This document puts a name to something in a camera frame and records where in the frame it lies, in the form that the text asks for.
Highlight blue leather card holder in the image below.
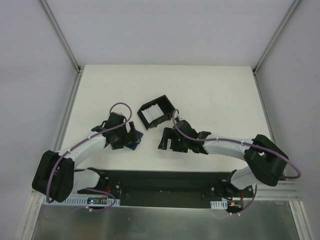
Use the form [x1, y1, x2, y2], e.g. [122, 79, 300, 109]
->
[124, 130, 144, 151]

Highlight black plastic card rack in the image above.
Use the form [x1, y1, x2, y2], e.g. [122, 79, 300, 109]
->
[137, 94, 176, 130]

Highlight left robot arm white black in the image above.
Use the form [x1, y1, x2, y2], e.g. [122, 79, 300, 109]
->
[31, 112, 143, 203]

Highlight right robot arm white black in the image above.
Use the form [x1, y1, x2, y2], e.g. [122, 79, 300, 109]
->
[158, 120, 287, 199]

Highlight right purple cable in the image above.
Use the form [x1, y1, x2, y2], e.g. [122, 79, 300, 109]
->
[172, 108, 302, 218]

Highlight purple cable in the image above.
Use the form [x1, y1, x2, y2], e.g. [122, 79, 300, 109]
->
[41, 101, 134, 221]
[172, 108, 302, 218]

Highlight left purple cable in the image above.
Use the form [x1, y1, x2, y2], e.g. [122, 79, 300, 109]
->
[41, 101, 134, 221]

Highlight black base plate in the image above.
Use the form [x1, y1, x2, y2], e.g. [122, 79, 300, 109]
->
[88, 167, 254, 209]

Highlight left white cable duct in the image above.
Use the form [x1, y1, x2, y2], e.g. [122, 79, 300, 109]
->
[43, 196, 121, 208]

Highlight white cable duct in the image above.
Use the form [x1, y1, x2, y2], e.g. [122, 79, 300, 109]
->
[43, 196, 121, 208]
[210, 199, 228, 210]

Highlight right white cable duct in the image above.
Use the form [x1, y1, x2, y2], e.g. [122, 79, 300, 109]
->
[210, 199, 228, 210]

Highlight left aluminium frame post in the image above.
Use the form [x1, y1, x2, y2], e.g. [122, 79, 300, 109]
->
[37, 0, 85, 73]

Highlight aluminium frame post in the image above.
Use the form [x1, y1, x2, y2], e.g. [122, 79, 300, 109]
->
[251, 0, 305, 75]
[37, 0, 85, 73]

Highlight right aluminium frame post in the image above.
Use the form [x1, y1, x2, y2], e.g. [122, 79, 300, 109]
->
[251, 0, 305, 75]

